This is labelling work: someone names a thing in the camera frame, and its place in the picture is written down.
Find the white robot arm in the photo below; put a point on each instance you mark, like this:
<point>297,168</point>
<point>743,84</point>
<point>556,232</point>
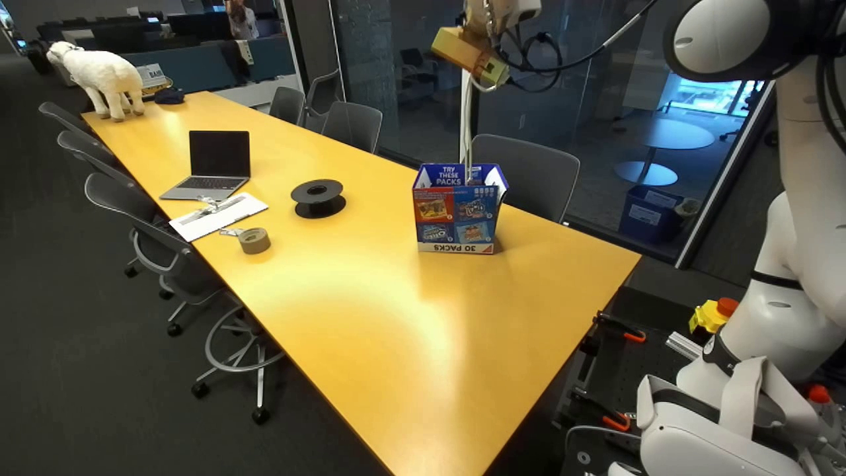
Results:
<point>809,220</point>

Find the blue printed cardboard box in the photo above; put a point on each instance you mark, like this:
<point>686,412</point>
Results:
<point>458,216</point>

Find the small white box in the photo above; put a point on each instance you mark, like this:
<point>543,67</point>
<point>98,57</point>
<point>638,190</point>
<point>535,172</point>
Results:
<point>150,76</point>

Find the white paper sheets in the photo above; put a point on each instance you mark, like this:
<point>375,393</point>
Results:
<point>219,216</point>

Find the open grey laptop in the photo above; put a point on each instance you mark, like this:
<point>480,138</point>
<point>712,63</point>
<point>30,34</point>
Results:
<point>218,155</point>

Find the blue storage bin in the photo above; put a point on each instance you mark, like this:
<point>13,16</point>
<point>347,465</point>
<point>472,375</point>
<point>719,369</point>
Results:
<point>651,216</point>

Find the round table behind glass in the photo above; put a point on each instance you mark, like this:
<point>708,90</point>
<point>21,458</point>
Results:
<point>649,172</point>
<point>683,134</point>

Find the seated person in background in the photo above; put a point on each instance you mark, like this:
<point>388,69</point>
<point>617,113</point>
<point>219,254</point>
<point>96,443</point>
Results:
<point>239,16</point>

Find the black desk phone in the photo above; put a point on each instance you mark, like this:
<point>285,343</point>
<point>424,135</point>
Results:
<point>170,93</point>

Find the yellow emergency stop button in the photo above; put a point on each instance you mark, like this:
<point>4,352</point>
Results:
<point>708,317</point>

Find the white VR headset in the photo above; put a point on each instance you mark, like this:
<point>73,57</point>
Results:
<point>704,432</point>

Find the white polar bear toy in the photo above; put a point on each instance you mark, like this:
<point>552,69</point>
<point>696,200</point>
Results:
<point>108,81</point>

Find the red capped item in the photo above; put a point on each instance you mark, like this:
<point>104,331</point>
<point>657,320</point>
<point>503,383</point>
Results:
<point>819,395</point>

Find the white window post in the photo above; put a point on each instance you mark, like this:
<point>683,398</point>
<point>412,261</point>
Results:
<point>465,123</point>

